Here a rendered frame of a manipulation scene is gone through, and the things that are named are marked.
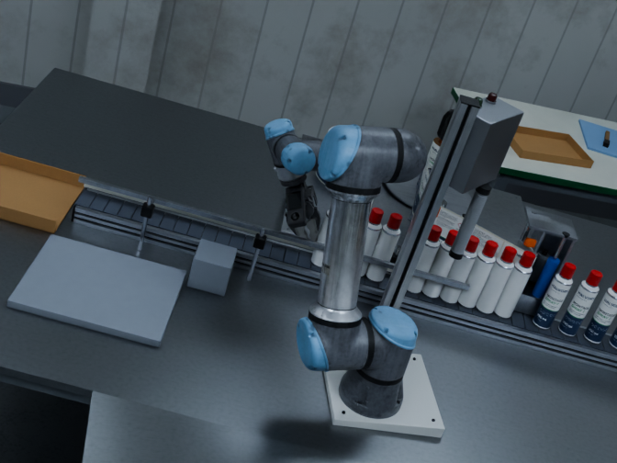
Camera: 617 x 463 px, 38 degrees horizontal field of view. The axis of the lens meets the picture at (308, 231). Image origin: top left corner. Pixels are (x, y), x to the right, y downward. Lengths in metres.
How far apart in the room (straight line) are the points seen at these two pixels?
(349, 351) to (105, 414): 0.53
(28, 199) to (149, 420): 0.85
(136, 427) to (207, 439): 0.15
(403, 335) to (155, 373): 0.56
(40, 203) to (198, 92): 2.32
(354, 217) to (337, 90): 2.96
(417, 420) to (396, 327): 0.26
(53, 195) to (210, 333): 0.66
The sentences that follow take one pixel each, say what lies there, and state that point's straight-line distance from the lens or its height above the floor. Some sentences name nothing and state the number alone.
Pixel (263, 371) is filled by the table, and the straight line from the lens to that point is 2.15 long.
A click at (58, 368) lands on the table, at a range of 2.05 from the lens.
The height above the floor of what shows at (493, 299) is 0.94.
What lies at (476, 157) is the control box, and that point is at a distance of 2.13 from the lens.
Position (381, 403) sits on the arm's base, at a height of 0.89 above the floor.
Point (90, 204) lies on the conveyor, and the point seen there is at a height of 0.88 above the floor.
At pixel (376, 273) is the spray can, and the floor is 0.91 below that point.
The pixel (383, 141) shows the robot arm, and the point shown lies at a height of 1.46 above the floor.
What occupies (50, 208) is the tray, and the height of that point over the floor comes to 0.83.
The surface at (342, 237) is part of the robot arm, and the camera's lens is 1.88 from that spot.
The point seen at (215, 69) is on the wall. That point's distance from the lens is 4.71.
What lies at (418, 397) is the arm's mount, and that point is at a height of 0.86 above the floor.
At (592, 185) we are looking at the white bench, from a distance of 3.83.
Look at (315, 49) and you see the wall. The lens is 4.70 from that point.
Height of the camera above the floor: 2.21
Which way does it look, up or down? 31 degrees down
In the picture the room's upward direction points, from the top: 18 degrees clockwise
